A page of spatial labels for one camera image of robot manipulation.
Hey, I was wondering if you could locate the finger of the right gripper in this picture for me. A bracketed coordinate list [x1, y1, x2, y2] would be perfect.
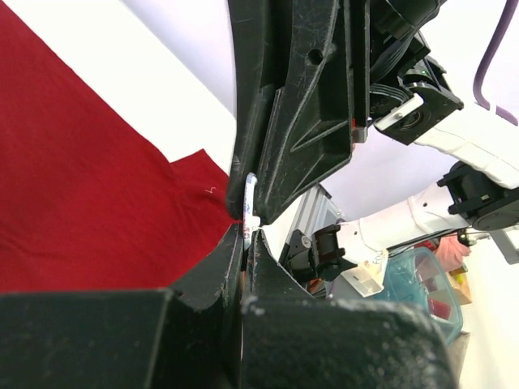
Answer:
[255, 1, 352, 224]
[226, 0, 292, 220]

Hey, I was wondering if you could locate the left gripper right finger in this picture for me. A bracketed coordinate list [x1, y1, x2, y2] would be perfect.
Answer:
[240, 230, 458, 388]

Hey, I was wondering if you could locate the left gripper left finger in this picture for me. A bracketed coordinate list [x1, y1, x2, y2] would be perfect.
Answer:
[1, 224, 243, 388]

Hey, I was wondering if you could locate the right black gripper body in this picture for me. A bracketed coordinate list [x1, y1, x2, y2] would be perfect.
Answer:
[346, 1, 464, 145]

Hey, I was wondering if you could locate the red t-shirt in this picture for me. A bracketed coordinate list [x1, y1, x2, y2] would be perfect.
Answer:
[1, 1, 234, 293]

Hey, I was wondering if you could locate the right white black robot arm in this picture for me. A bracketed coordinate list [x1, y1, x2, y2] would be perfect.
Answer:
[226, 1, 518, 283]

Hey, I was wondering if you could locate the teal plastic storage bin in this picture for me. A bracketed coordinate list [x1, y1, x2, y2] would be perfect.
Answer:
[373, 247, 463, 344]

